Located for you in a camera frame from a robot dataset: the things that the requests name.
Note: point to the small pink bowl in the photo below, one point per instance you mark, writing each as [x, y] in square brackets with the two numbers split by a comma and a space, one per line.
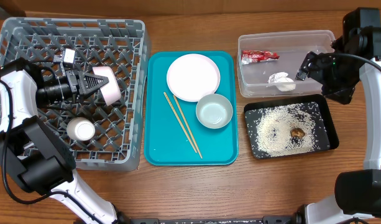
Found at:
[110, 91]

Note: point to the white cup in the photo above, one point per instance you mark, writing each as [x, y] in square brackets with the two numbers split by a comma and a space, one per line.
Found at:
[80, 129]

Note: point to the red snack wrapper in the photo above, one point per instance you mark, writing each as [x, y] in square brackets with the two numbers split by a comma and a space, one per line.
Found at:
[256, 56]

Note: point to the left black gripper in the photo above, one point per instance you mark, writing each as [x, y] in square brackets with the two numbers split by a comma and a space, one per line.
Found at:
[83, 88]

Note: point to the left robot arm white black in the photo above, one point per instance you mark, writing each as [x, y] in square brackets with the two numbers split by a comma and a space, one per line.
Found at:
[35, 163]

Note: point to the grey bowl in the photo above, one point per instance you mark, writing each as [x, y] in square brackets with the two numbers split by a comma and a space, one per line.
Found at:
[214, 111]

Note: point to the dark brown food lump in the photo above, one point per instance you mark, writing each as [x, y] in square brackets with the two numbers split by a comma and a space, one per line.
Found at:
[297, 133]

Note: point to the black rectangular tray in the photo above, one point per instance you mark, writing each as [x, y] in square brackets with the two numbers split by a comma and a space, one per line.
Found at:
[322, 104]

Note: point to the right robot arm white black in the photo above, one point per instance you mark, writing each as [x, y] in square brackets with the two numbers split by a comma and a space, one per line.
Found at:
[356, 58]

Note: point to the grey plastic dish rack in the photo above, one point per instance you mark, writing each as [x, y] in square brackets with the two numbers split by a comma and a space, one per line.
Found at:
[121, 44]

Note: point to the clear plastic bin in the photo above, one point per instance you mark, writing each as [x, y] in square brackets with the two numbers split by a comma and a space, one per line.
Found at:
[292, 47]

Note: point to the large white round plate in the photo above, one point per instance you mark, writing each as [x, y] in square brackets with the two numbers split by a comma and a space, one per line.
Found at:
[193, 76]

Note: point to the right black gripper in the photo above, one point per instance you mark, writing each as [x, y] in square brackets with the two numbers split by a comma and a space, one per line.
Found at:
[309, 63]

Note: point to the wooden chopstick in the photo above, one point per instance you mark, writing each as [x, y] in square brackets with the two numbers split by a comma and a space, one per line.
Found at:
[188, 127]
[179, 121]

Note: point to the white rice pile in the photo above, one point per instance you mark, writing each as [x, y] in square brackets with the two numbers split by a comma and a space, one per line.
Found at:
[269, 130]

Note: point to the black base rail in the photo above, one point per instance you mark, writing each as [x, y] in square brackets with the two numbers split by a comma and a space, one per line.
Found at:
[274, 219]

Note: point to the white tissue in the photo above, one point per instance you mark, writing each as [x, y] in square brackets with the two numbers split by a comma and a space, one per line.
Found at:
[284, 83]

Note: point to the teal plastic serving tray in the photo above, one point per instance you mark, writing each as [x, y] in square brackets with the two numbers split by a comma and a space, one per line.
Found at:
[165, 143]

